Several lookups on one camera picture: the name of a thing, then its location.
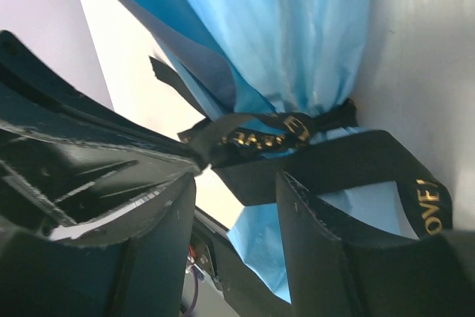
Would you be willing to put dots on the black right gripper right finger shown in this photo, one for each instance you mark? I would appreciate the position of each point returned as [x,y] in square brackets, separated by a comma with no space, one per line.
[338,266]

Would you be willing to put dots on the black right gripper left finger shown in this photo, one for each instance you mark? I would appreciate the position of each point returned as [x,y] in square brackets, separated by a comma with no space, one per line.
[131,266]

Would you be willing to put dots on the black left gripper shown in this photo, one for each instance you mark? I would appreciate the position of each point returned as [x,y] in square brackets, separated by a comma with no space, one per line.
[67,160]

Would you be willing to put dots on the black ribbon gold lettering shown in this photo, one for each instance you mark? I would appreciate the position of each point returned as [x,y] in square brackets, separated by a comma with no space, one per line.
[360,185]

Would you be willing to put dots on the blue wrapping paper sheet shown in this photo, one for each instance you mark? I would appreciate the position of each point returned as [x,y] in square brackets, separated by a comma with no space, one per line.
[260,56]

